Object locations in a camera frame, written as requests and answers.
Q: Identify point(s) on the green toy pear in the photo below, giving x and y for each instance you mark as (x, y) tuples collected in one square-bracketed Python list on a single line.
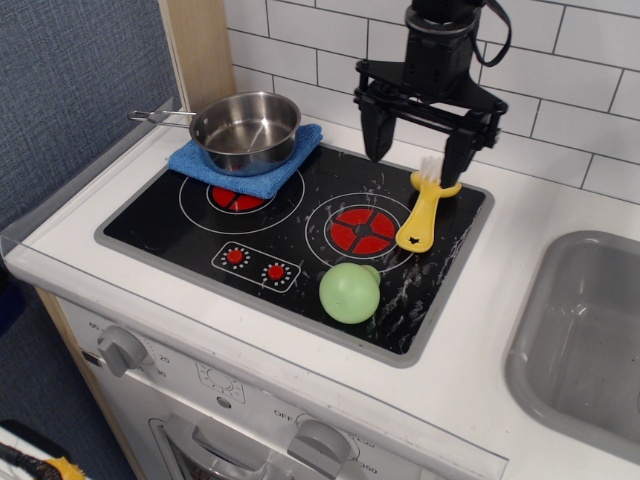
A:
[(350, 293)]

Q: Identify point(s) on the stainless steel pot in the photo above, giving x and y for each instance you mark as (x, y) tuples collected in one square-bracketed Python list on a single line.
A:
[(245, 134)]

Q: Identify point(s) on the wooden side post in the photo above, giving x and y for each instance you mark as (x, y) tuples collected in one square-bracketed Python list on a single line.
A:
[(199, 45)]

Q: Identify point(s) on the yellow object bottom left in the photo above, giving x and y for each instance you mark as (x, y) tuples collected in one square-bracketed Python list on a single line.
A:
[(62, 469)]

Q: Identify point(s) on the blue folded cloth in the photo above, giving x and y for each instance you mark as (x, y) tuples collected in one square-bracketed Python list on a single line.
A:
[(191, 161)]

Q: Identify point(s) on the grey oven knob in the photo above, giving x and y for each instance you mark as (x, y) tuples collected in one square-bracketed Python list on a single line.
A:
[(120, 350), (320, 447)]

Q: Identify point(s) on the grey right oven knob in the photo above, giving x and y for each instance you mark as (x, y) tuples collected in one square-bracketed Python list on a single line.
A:
[(320, 447)]

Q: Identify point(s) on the yellow dish brush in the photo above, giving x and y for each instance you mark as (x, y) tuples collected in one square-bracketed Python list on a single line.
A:
[(417, 234)]

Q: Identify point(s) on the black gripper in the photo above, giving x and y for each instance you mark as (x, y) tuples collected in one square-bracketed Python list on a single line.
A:
[(432, 87)]

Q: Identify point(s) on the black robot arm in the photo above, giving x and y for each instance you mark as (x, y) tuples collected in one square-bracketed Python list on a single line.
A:
[(445, 7)]

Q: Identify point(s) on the white toy oven front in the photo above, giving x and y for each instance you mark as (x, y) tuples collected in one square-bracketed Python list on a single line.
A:
[(184, 419)]

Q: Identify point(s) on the grey left oven knob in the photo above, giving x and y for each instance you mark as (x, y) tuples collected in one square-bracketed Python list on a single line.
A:
[(120, 350)]

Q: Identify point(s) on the black toy stovetop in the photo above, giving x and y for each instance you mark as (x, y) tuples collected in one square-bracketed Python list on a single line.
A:
[(270, 255)]

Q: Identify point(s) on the grey sink basin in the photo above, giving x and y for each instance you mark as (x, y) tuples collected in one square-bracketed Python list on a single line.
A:
[(573, 364)]

